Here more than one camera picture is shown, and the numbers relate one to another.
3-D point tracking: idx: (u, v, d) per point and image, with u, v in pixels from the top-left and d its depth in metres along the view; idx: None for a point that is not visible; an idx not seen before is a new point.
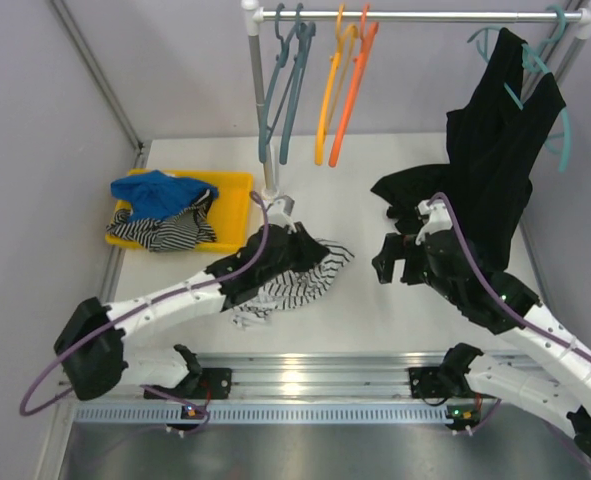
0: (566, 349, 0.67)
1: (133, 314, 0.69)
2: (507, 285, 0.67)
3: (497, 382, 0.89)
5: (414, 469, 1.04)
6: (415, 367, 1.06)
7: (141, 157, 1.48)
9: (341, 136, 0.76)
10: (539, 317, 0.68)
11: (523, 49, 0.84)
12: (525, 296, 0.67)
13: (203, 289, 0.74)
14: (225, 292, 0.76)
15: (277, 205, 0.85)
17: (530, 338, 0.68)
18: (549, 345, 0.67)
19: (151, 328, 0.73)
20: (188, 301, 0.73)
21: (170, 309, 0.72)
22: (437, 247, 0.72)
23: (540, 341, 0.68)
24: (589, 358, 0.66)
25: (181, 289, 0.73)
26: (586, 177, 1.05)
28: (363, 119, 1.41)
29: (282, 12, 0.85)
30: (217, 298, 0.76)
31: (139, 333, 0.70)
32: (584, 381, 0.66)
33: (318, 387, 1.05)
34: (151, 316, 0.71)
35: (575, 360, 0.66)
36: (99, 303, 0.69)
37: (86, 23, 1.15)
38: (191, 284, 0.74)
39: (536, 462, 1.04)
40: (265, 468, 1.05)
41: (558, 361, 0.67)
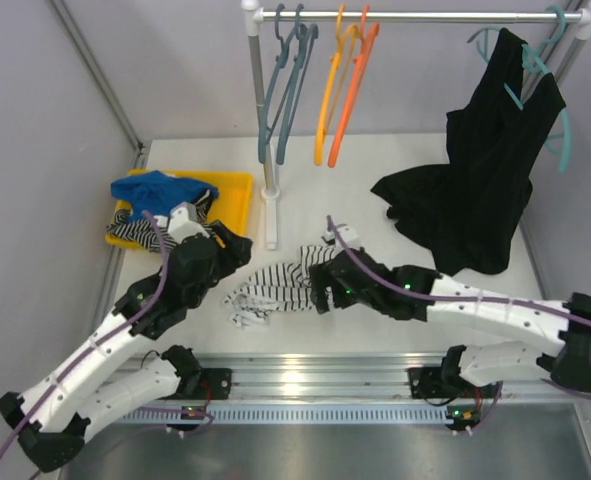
0: (477, 301, 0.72)
1: (45, 401, 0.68)
2: (413, 275, 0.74)
3: (483, 367, 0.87)
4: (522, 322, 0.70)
5: (414, 469, 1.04)
6: (415, 368, 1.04)
7: (141, 157, 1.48)
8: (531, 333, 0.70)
9: (341, 136, 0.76)
10: (442, 284, 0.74)
11: (523, 49, 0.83)
12: (428, 274, 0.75)
13: (111, 340, 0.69)
14: (140, 328, 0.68)
15: (178, 215, 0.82)
17: (445, 307, 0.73)
18: (463, 306, 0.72)
19: (81, 397, 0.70)
20: (98, 359, 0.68)
21: (78, 379, 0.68)
22: (338, 268, 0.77)
23: (454, 306, 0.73)
24: (499, 300, 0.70)
25: (89, 349, 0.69)
26: (587, 177, 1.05)
28: (363, 120, 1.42)
29: (282, 12, 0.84)
30: (133, 342, 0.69)
31: (63, 412, 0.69)
32: (506, 322, 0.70)
33: (318, 387, 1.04)
34: (63, 394, 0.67)
35: (488, 308, 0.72)
36: (14, 399, 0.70)
37: (86, 23, 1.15)
38: (96, 339, 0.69)
39: (537, 461, 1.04)
40: (265, 468, 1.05)
41: (477, 315, 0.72)
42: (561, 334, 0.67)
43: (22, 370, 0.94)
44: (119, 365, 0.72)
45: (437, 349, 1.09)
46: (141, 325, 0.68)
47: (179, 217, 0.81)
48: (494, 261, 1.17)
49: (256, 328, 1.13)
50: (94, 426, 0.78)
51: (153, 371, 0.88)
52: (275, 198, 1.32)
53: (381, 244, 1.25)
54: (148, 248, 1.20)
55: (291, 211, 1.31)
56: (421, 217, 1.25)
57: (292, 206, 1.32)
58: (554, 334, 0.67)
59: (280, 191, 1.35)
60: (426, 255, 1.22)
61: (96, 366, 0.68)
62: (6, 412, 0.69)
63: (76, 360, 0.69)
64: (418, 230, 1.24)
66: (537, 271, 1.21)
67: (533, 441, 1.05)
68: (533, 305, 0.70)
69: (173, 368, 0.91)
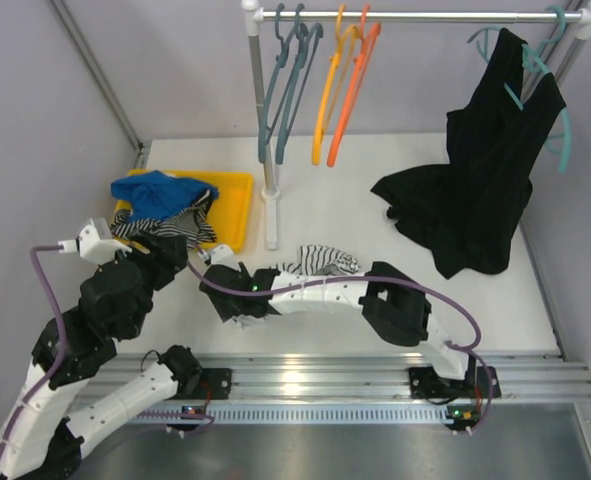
0: (302, 288, 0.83)
1: (2, 455, 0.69)
2: (260, 278, 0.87)
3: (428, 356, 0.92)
4: (335, 296, 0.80)
5: (414, 469, 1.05)
6: (416, 367, 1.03)
7: (141, 157, 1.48)
8: (343, 304, 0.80)
9: (338, 137, 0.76)
10: (280, 280, 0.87)
11: (523, 49, 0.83)
12: (271, 273, 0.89)
13: (37, 395, 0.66)
14: (65, 371, 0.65)
15: (86, 236, 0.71)
17: (280, 297, 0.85)
18: (293, 293, 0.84)
19: (38, 441, 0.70)
20: (33, 414, 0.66)
21: (23, 434, 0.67)
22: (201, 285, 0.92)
23: (286, 295, 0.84)
24: (313, 282, 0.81)
25: (20, 407, 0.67)
26: (586, 177, 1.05)
28: (362, 120, 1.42)
29: (283, 12, 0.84)
30: (60, 390, 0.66)
31: (23, 463, 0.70)
32: (324, 298, 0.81)
33: (319, 387, 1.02)
34: (14, 449, 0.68)
35: (310, 290, 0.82)
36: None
37: (85, 23, 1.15)
38: (23, 397, 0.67)
39: (536, 461, 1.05)
40: (266, 468, 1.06)
41: (305, 299, 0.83)
42: (360, 298, 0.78)
43: (22, 369, 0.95)
44: (64, 407, 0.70)
45: None
46: (59, 374, 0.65)
47: (88, 238, 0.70)
48: (494, 261, 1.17)
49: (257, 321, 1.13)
50: (92, 440, 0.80)
51: (150, 377, 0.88)
52: (275, 198, 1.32)
53: (381, 245, 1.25)
54: None
55: (291, 211, 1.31)
56: (421, 217, 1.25)
57: (292, 206, 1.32)
58: (356, 300, 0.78)
59: (280, 190, 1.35)
60: (426, 255, 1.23)
61: (33, 419, 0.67)
62: None
63: (15, 417, 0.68)
64: (418, 229, 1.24)
66: (537, 268, 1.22)
67: (531, 440, 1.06)
68: (340, 278, 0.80)
69: (170, 373, 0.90)
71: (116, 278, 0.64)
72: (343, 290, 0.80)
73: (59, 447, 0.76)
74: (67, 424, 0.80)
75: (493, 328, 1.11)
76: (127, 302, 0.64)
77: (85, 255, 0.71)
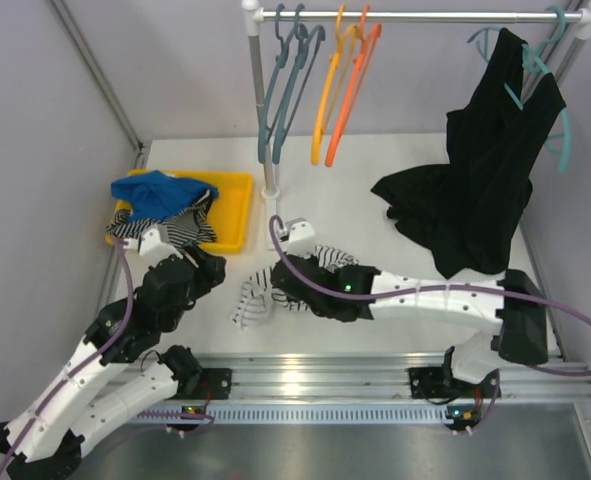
0: (416, 293, 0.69)
1: (28, 431, 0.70)
2: (353, 275, 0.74)
3: (465, 360, 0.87)
4: (462, 305, 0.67)
5: (414, 469, 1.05)
6: (415, 367, 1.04)
7: (141, 157, 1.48)
8: (472, 316, 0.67)
9: (338, 137, 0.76)
10: (382, 280, 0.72)
11: (523, 49, 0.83)
12: (366, 272, 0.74)
13: (85, 371, 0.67)
14: (116, 351, 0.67)
15: (149, 237, 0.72)
17: (385, 303, 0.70)
18: (404, 298, 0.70)
19: (66, 422, 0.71)
20: (75, 391, 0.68)
21: (56, 410, 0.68)
22: (278, 277, 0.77)
23: (394, 300, 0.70)
24: (435, 286, 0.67)
25: (63, 381, 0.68)
26: (587, 178, 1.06)
28: (362, 120, 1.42)
29: (283, 12, 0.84)
30: (106, 369, 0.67)
31: (47, 442, 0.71)
32: (446, 308, 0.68)
33: (319, 387, 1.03)
34: (43, 426, 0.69)
35: (427, 297, 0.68)
36: None
37: (85, 23, 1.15)
38: (69, 371, 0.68)
39: (537, 462, 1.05)
40: (266, 468, 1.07)
41: (417, 306, 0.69)
42: (499, 312, 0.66)
43: (23, 370, 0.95)
44: (98, 391, 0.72)
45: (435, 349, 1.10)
46: (111, 353, 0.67)
47: (150, 240, 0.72)
48: (495, 262, 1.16)
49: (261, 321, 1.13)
50: (91, 440, 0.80)
51: (150, 376, 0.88)
52: (275, 198, 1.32)
53: (381, 245, 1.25)
54: None
55: (291, 211, 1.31)
56: (421, 217, 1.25)
57: (292, 206, 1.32)
58: (494, 314, 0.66)
59: (280, 191, 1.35)
60: (426, 255, 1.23)
61: (73, 396, 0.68)
62: None
63: (54, 392, 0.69)
64: (418, 229, 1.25)
66: (536, 268, 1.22)
67: (532, 440, 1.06)
68: (469, 287, 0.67)
69: (171, 372, 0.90)
71: (178, 268, 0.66)
72: (472, 300, 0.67)
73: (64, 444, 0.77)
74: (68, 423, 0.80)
75: None
76: (180, 292, 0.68)
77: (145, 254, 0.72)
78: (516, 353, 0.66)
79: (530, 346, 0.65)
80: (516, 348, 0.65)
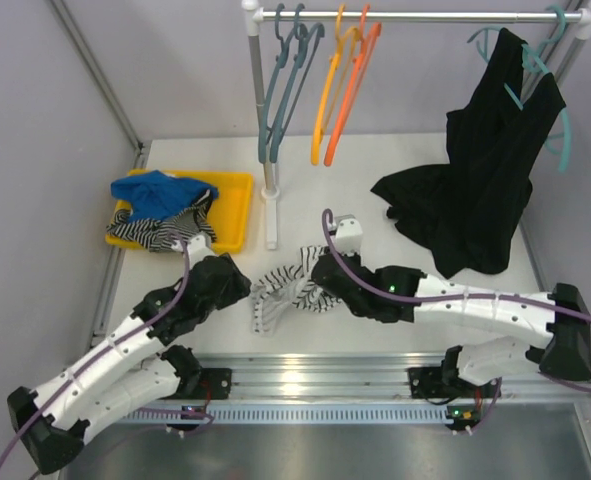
0: (464, 299, 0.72)
1: (60, 394, 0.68)
2: (396, 276, 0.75)
3: (478, 365, 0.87)
4: (510, 316, 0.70)
5: (414, 469, 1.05)
6: (415, 368, 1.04)
7: (141, 157, 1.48)
8: (518, 328, 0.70)
9: (338, 137, 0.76)
10: (428, 283, 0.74)
11: (523, 49, 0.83)
12: (410, 274, 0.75)
13: (129, 342, 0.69)
14: (157, 332, 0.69)
15: (195, 242, 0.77)
17: (430, 308, 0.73)
18: (450, 304, 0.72)
19: (95, 391, 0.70)
20: (116, 359, 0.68)
21: (97, 375, 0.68)
22: (320, 274, 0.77)
23: (441, 305, 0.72)
24: (485, 294, 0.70)
25: (107, 347, 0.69)
26: (587, 177, 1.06)
28: (362, 119, 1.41)
29: (283, 12, 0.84)
30: (152, 343, 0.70)
31: (75, 408, 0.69)
32: (493, 317, 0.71)
33: (319, 387, 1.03)
34: (78, 389, 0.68)
35: (475, 304, 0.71)
36: (25, 395, 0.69)
37: (86, 23, 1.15)
38: (116, 339, 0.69)
39: (537, 462, 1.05)
40: (265, 469, 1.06)
41: (464, 313, 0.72)
42: (549, 326, 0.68)
43: (23, 369, 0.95)
44: (131, 367, 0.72)
45: (437, 349, 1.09)
46: (158, 328, 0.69)
47: (196, 243, 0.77)
48: (494, 261, 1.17)
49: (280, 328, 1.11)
50: (96, 426, 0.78)
51: (153, 371, 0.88)
52: (275, 198, 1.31)
53: (381, 244, 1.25)
54: (148, 249, 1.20)
55: (291, 211, 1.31)
56: (421, 217, 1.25)
57: (292, 206, 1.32)
58: (544, 327, 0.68)
59: (280, 191, 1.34)
60: (426, 255, 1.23)
61: (114, 365, 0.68)
62: (18, 407, 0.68)
63: (95, 356, 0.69)
64: (418, 229, 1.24)
66: (536, 267, 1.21)
67: (532, 440, 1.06)
68: (520, 298, 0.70)
69: (173, 370, 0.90)
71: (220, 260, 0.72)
72: (522, 312, 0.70)
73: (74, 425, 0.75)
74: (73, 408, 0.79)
75: None
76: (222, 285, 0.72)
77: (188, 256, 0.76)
78: (559, 366, 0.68)
79: (578, 361, 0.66)
80: (563, 361, 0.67)
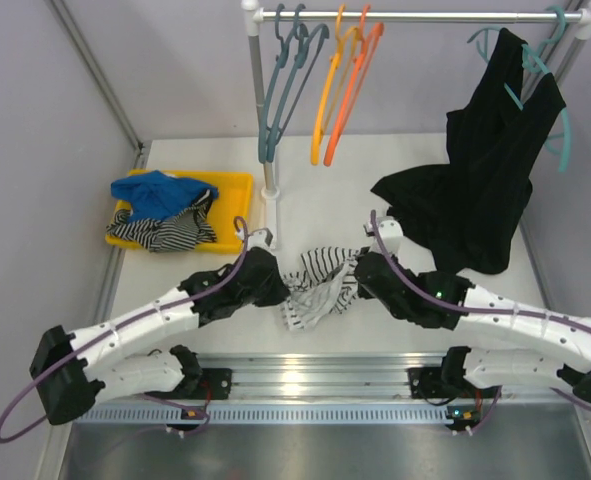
0: (514, 315, 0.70)
1: (98, 342, 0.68)
2: (443, 283, 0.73)
3: (490, 370, 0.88)
4: (558, 338, 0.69)
5: (414, 470, 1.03)
6: (415, 368, 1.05)
7: (141, 157, 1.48)
8: (566, 350, 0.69)
9: (337, 137, 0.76)
10: (477, 295, 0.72)
11: (523, 49, 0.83)
12: (455, 282, 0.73)
13: (172, 309, 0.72)
14: (199, 309, 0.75)
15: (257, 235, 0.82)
17: (477, 319, 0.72)
18: (498, 318, 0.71)
19: (123, 351, 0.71)
20: (157, 323, 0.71)
21: (138, 333, 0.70)
22: (366, 273, 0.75)
23: (488, 318, 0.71)
24: (536, 314, 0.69)
25: (150, 311, 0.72)
26: (587, 178, 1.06)
28: (362, 120, 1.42)
29: (283, 12, 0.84)
30: (191, 316, 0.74)
31: (107, 359, 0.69)
32: (540, 337, 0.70)
33: (319, 387, 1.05)
34: (117, 343, 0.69)
35: (524, 321, 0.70)
36: (64, 332, 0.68)
37: (85, 22, 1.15)
38: (161, 304, 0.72)
39: (539, 464, 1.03)
40: (265, 468, 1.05)
41: (512, 329, 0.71)
42: None
43: (23, 367, 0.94)
44: (160, 336, 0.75)
45: (438, 349, 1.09)
46: (202, 305, 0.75)
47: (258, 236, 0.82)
48: (494, 261, 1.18)
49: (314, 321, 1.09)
50: (105, 394, 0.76)
51: (163, 361, 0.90)
52: (275, 198, 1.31)
53: None
54: (148, 249, 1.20)
55: (291, 211, 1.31)
56: (422, 217, 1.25)
57: (292, 206, 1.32)
58: None
59: (280, 191, 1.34)
60: (426, 255, 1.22)
61: (156, 327, 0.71)
62: (53, 344, 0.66)
63: (138, 314, 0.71)
64: (418, 230, 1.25)
66: (536, 268, 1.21)
67: (531, 439, 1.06)
68: (569, 322, 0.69)
69: (180, 366, 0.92)
71: (269, 257, 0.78)
72: (571, 336, 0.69)
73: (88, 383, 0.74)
74: None
75: None
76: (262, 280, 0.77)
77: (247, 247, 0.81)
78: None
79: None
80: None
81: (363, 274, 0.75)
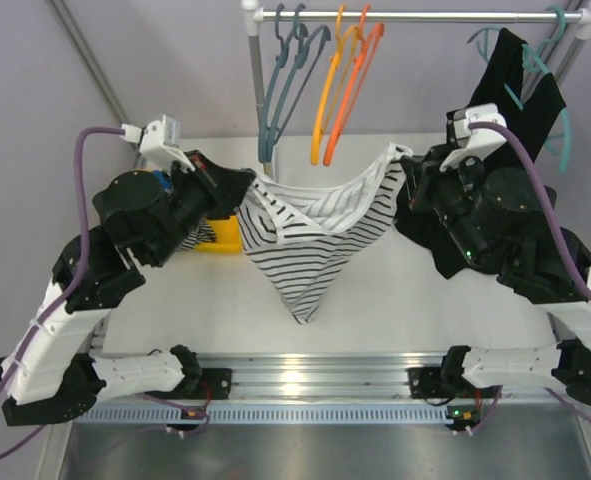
0: None
1: (10, 377, 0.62)
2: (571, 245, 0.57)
3: (488, 369, 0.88)
4: None
5: (414, 470, 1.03)
6: (415, 368, 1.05)
7: (141, 157, 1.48)
8: None
9: (337, 137, 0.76)
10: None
11: (523, 49, 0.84)
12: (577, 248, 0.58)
13: (53, 318, 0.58)
14: (80, 300, 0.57)
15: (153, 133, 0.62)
17: (590, 309, 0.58)
18: None
19: (50, 371, 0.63)
20: (49, 339, 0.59)
21: (38, 357, 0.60)
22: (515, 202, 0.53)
23: None
24: None
25: (35, 328, 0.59)
26: (588, 178, 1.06)
28: (362, 119, 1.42)
29: (283, 12, 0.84)
30: (79, 314, 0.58)
31: (35, 385, 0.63)
32: None
33: (318, 387, 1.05)
34: (25, 373, 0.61)
35: None
36: None
37: (85, 23, 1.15)
38: (38, 318, 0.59)
39: (539, 464, 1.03)
40: (266, 468, 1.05)
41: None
42: None
43: None
44: (77, 337, 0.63)
45: (437, 349, 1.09)
46: (77, 296, 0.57)
47: (154, 134, 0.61)
48: None
49: (309, 226, 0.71)
50: (107, 391, 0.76)
51: (163, 361, 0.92)
52: None
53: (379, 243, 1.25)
54: None
55: None
56: None
57: None
58: None
59: None
60: (426, 255, 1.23)
61: (50, 344, 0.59)
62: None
63: (30, 336, 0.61)
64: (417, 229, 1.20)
66: None
67: (532, 439, 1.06)
68: None
69: (180, 365, 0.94)
71: (145, 188, 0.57)
72: None
73: (81, 383, 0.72)
74: (92, 365, 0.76)
75: (487, 329, 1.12)
76: (155, 221, 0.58)
77: (143, 150, 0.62)
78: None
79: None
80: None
81: (508, 201, 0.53)
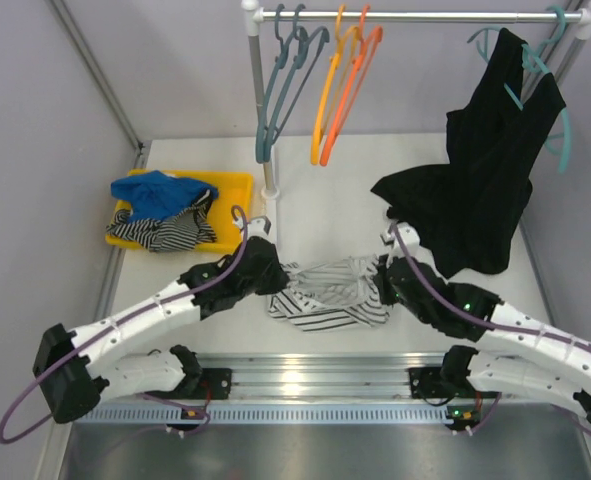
0: (538, 336, 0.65)
1: (98, 339, 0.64)
2: (471, 295, 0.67)
3: (499, 376, 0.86)
4: (581, 363, 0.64)
5: (415, 470, 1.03)
6: (415, 368, 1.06)
7: (141, 157, 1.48)
8: (588, 379, 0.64)
9: (335, 138, 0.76)
10: (505, 312, 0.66)
11: (523, 49, 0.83)
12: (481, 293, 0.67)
13: (173, 303, 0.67)
14: (199, 302, 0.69)
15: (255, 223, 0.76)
17: (501, 337, 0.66)
18: (523, 337, 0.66)
19: (124, 349, 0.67)
20: (159, 317, 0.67)
21: (137, 329, 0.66)
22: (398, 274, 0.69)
23: (512, 337, 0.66)
24: (563, 337, 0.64)
25: (151, 304, 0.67)
26: (588, 178, 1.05)
28: (362, 120, 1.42)
29: (283, 12, 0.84)
30: (194, 309, 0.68)
31: (110, 356, 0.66)
32: (563, 361, 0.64)
33: (318, 387, 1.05)
34: (117, 338, 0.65)
35: (549, 344, 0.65)
36: (65, 330, 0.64)
37: (85, 22, 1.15)
38: (161, 297, 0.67)
39: (539, 464, 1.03)
40: (265, 469, 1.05)
41: (534, 349, 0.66)
42: None
43: (24, 367, 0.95)
44: (160, 332, 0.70)
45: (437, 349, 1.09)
46: (204, 296, 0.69)
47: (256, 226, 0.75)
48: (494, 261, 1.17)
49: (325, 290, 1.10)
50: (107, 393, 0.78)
51: (163, 360, 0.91)
52: (275, 198, 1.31)
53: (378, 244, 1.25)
54: (148, 249, 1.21)
55: (292, 211, 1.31)
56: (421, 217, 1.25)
57: (292, 206, 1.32)
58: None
59: (280, 191, 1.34)
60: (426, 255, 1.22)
61: (157, 322, 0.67)
62: (52, 343, 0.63)
63: (140, 307, 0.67)
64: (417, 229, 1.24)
66: (537, 269, 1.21)
67: (531, 439, 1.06)
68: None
69: (180, 364, 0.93)
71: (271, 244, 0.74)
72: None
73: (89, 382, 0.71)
74: None
75: None
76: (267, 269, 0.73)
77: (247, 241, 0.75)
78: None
79: None
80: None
81: (396, 276, 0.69)
